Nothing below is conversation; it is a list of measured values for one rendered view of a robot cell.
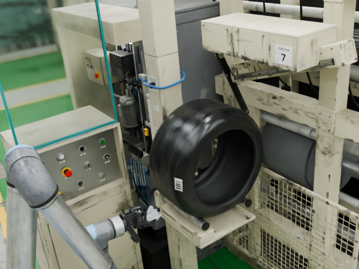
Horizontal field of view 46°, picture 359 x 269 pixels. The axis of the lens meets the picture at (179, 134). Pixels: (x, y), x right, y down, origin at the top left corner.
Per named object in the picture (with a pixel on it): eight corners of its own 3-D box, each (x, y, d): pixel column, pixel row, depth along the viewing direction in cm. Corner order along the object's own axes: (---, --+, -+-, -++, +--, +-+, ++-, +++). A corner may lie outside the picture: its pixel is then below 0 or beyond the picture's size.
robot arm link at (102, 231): (80, 242, 182) (79, 223, 178) (107, 232, 188) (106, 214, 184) (90, 254, 175) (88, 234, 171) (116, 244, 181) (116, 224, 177)
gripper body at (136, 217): (148, 210, 187) (124, 219, 181) (148, 227, 190) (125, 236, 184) (140, 203, 193) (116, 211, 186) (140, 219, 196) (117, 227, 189)
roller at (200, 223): (162, 200, 227) (163, 193, 226) (169, 199, 230) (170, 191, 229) (202, 232, 201) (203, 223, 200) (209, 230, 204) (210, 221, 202)
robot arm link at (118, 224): (116, 242, 181) (106, 231, 188) (126, 238, 184) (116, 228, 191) (115, 224, 178) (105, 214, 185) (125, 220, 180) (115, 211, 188)
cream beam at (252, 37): (201, 50, 212) (199, 21, 206) (238, 40, 225) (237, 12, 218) (296, 73, 166) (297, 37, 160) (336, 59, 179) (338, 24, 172)
